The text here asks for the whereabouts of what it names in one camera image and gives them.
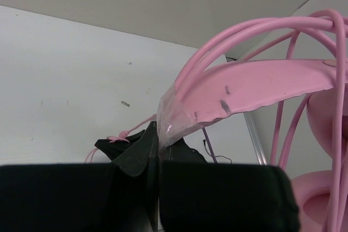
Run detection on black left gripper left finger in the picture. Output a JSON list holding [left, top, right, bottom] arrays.
[[1, 122, 158, 231]]

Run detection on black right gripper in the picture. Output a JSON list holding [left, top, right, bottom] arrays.
[[94, 130, 207, 164]]

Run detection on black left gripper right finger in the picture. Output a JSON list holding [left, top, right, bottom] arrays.
[[159, 140, 300, 231]]

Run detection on pink headphones with cable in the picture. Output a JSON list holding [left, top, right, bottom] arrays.
[[84, 9, 348, 232]]

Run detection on near black headphones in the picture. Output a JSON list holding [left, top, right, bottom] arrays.
[[203, 139, 233, 164]]

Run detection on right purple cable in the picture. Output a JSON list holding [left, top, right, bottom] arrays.
[[201, 128, 218, 164]]

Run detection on aluminium rail right side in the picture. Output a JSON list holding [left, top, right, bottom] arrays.
[[244, 112, 267, 165]]

